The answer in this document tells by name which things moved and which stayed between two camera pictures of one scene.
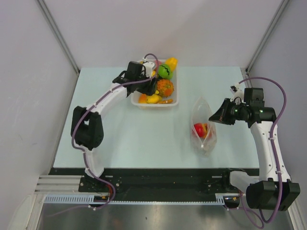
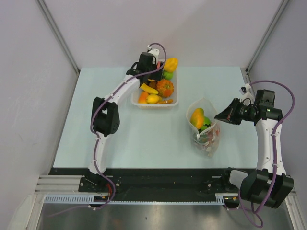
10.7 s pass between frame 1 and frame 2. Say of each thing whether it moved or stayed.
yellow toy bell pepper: stayed
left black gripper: moved
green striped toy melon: moved
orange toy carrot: stayed
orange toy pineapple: stayed
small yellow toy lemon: stayed
